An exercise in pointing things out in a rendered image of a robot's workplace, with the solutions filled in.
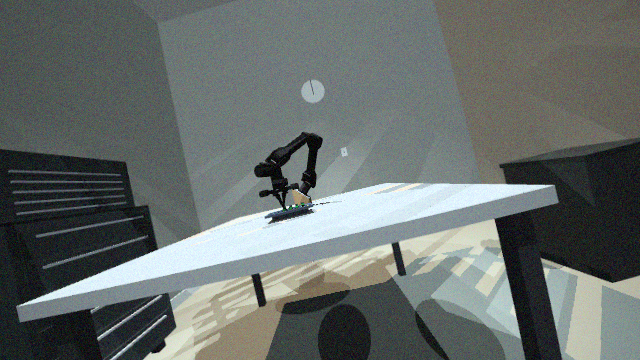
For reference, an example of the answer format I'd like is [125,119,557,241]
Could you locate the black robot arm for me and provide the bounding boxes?
[254,132,323,196]

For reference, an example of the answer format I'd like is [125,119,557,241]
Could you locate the grey switch panel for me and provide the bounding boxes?
[264,202,314,221]

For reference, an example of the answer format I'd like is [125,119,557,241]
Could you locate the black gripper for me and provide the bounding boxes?
[259,175,299,208]

